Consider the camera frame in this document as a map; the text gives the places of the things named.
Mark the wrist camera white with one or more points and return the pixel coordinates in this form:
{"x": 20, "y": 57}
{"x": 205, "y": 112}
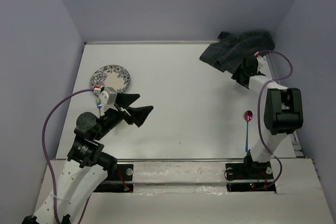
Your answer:
{"x": 108, "y": 96}
{"x": 261, "y": 62}

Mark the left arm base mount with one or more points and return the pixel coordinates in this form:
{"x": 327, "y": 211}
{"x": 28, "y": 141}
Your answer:
{"x": 119, "y": 182}

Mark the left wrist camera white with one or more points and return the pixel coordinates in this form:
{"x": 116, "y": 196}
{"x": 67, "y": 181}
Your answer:
{"x": 108, "y": 96}

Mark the dark checked cloth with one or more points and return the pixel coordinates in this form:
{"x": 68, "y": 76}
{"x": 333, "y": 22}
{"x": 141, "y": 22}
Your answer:
{"x": 227, "y": 54}

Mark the blue floral plate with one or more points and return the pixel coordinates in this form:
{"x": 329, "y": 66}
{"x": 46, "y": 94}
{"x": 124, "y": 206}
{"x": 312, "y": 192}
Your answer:
{"x": 114, "y": 76}

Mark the iridescent fork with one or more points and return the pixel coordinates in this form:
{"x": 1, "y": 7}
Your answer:
{"x": 99, "y": 106}

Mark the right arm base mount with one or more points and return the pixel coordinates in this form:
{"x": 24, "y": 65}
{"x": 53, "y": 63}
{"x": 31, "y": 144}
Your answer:
{"x": 240, "y": 179}

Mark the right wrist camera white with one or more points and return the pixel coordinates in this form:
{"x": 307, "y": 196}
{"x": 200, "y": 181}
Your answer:
{"x": 261, "y": 62}

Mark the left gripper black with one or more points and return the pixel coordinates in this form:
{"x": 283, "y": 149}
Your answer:
{"x": 138, "y": 115}

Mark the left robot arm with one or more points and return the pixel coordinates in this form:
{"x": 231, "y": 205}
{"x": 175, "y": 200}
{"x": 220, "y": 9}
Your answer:
{"x": 87, "y": 166}

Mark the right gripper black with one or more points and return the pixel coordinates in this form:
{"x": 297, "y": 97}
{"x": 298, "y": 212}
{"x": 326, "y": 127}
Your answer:
{"x": 237, "y": 75}

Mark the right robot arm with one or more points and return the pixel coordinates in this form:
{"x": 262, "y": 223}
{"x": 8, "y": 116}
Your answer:
{"x": 279, "y": 114}

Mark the iridescent spoon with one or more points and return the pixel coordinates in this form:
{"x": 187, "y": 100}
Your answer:
{"x": 248, "y": 117}

